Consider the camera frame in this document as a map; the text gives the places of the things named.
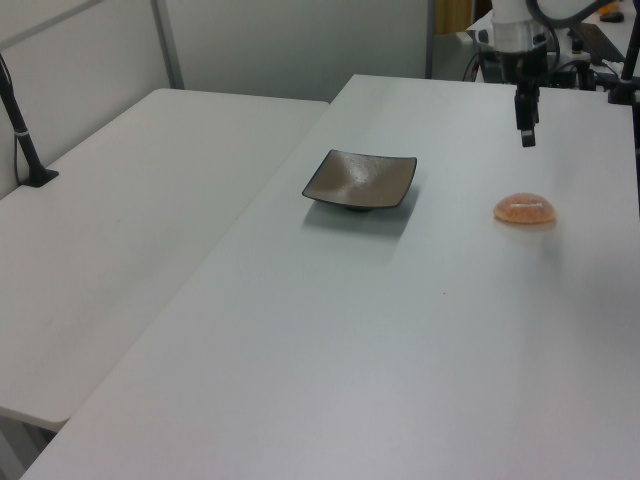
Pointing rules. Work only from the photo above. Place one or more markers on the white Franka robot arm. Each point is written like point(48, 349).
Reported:
point(511, 20)

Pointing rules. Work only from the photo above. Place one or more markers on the black camera stand white band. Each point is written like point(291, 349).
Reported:
point(20, 135)

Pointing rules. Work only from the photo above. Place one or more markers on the round orange bread bun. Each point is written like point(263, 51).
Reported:
point(524, 210)

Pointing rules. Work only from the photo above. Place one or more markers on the square brown ceramic plate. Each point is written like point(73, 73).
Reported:
point(360, 180)

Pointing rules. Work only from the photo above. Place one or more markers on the black clamp camera stand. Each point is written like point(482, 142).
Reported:
point(625, 75)

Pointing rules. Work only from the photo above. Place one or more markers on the grey partition frame post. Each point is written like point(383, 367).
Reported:
point(169, 40)
point(430, 35)

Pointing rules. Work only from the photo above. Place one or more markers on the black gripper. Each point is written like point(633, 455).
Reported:
point(522, 62)

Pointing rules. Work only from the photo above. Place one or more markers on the black and orange mouse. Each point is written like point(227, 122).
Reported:
point(611, 14)

